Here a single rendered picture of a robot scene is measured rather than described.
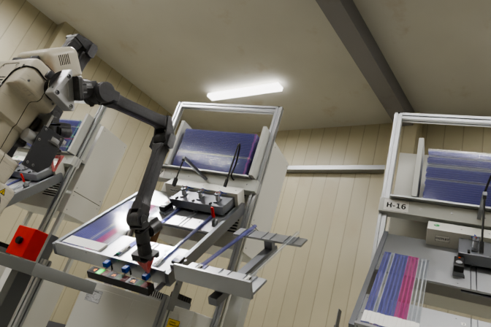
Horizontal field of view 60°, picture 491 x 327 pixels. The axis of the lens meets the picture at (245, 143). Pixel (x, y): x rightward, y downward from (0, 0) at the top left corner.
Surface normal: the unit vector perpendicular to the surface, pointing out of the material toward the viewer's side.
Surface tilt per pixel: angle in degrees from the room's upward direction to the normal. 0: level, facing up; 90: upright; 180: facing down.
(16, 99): 90
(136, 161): 90
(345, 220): 90
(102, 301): 90
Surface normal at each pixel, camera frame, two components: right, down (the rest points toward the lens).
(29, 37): 0.78, -0.04
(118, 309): -0.35, -0.48
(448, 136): -0.56, -0.49
